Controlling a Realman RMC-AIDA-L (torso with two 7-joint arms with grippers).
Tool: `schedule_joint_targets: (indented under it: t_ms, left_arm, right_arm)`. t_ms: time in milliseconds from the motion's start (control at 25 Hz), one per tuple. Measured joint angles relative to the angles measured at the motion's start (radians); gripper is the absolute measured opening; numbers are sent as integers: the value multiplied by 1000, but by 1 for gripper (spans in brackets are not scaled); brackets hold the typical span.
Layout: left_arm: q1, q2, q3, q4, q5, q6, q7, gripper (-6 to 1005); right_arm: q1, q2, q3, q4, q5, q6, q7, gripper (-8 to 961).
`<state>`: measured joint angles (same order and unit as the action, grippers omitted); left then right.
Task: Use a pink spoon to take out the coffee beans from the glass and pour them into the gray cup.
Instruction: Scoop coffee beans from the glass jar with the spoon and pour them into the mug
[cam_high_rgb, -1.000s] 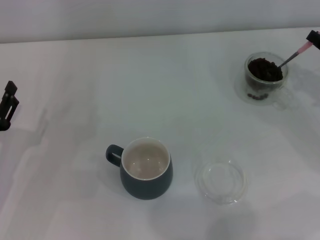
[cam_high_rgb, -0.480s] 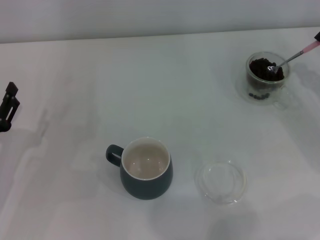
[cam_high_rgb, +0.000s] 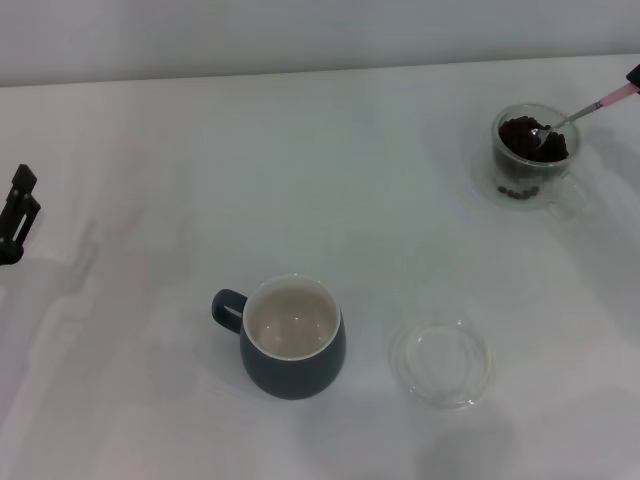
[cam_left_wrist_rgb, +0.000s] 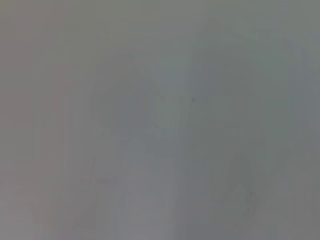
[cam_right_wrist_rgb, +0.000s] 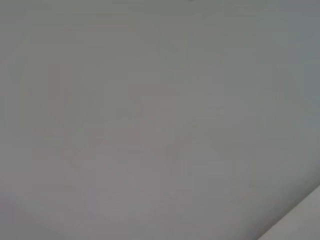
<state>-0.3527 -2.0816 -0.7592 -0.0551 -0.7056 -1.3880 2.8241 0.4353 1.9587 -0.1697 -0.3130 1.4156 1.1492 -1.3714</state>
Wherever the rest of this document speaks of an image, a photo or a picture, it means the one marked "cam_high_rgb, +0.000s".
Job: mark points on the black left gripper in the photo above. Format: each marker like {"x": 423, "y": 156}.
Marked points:
{"x": 10, "y": 255}

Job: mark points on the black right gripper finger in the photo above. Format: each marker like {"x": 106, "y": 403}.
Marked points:
{"x": 635, "y": 77}

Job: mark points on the pile of coffee beans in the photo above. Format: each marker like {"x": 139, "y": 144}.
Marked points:
{"x": 515, "y": 137}

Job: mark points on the dark teal ceramic mug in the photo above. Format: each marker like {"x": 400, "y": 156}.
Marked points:
{"x": 292, "y": 370}

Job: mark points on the small clear glass dish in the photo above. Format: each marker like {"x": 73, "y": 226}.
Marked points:
{"x": 442, "y": 365}

